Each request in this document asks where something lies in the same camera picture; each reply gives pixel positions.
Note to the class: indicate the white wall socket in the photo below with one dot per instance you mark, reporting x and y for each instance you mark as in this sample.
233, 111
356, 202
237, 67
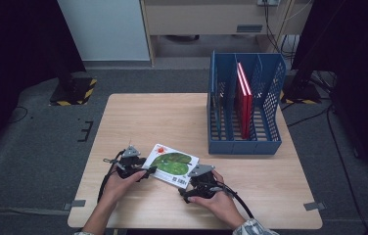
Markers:
267, 2

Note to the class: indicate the white green leaf board book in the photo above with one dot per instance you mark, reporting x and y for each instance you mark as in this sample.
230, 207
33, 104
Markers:
172, 164

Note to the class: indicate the dark blue picture book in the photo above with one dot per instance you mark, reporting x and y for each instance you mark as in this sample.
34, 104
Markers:
215, 94

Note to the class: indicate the blue plastic file rack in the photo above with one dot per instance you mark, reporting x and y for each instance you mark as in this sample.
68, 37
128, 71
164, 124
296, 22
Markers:
244, 147

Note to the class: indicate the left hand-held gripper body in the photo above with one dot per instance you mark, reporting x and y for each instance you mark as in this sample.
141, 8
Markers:
129, 166

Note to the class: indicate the dark curtain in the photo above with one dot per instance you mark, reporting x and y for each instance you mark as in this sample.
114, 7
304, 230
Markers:
358, 49
15, 49

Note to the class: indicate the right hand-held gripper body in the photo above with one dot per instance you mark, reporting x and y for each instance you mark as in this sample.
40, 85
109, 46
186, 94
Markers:
203, 186

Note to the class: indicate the grey tape piece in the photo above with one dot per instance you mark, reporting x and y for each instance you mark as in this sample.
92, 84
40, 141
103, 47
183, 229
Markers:
72, 205
314, 206

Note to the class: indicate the person's left hand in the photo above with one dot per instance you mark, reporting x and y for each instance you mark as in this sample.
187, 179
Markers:
118, 191

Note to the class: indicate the person's right hand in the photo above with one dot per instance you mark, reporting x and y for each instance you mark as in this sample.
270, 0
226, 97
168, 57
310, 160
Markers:
224, 205

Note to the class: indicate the black stand with striped base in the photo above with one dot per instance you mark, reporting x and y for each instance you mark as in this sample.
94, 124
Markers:
74, 93
302, 93

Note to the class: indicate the beige cabinet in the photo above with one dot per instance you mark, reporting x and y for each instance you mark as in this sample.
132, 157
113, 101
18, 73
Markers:
188, 19

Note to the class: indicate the white partition panel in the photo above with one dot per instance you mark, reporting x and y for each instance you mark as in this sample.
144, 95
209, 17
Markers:
107, 29

